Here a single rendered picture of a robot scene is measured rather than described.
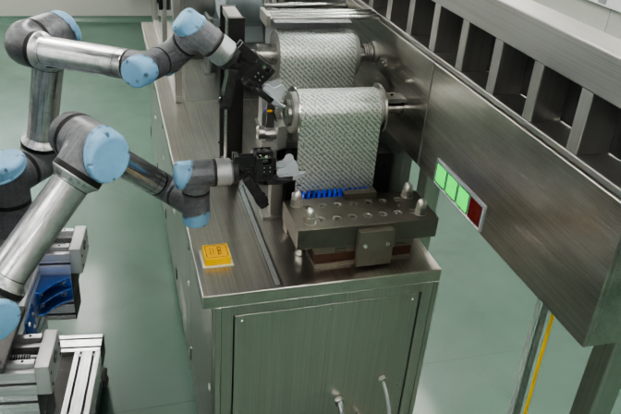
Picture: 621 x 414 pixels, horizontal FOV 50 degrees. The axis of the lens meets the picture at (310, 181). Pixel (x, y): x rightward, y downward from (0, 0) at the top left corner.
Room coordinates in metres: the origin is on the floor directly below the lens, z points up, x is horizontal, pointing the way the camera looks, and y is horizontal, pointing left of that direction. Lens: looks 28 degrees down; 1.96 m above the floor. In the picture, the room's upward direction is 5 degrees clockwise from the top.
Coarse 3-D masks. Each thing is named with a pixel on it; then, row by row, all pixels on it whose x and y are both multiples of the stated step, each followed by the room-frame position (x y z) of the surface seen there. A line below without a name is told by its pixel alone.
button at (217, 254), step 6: (204, 246) 1.50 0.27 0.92; (210, 246) 1.50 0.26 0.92; (216, 246) 1.51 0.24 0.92; (222, 246) 1.51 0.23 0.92; (204, 252) 1.47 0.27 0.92; (210, 252) 1.47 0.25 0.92; (216, 252) 1.48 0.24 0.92; (222, 252) 1.48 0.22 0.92; (228, 252) 1.48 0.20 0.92; (204, 258) 1.45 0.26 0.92; (210, 258) 1.45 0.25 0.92; (216, 258) 1.45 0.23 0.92; (222, 258) 1.45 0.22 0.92; (228, 258) 1.46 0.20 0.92; (210, 264) 1.44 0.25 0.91; (216, 264) 1.45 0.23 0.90
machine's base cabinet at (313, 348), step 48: (192, 288) 1.75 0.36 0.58; (384, 288) 1.47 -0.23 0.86; (432, 288) 1.51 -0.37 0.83; (192, 336) 1.78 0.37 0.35; (240, 336) 1.35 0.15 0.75; (288, 336) 1.39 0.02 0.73; (336, 336) 1.43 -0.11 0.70; (384, 336) 1.48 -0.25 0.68; (240, 384) 1.35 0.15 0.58; (288, 384) 1.39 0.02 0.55; (336, 384) 1.44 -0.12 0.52
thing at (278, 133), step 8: (280, 120) 1.75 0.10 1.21; (272, 128) 1.72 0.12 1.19; (280, 128) 1.71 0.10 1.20; (272, 136) 1.71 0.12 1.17; (280, 136) 1.71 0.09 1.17; (264, 144) 1.73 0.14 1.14; (272, 144) 1.73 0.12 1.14; (280, 144) 1.71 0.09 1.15; (280, 152) 1.71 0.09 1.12; (280, 160) 1.72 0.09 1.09; (272, 192) 1.71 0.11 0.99; (280, 192) 1.72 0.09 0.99; (272, 200) 1.71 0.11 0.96; (280, 200) 1.72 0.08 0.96; (264, 208) 1.75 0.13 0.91; (272, 208) 1.71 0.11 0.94; (280, 208) 1.72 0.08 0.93; (264, 216) 1.70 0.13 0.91; (272, 216) 1.71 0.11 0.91; (280, 216) 1.71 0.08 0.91
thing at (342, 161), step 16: (304, 144) 1.66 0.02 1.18; (320, 144) 1.67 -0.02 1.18; (336, 144) 1.68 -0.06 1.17; (352, 144) 1.70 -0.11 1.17; (368, 144) 1.71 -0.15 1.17; (304, 160) 1.66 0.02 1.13; (320, 160) 1.67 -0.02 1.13; (336, 160) 1.69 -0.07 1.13; (352, 160) 1.70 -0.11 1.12; (368, 160) 1.72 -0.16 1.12; (304, 176) 1.66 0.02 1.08; (320, 176) 1.67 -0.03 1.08; (336, 176) 1.69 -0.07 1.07; (352, 176) 1.70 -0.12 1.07; (368, 176) 1.72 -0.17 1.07
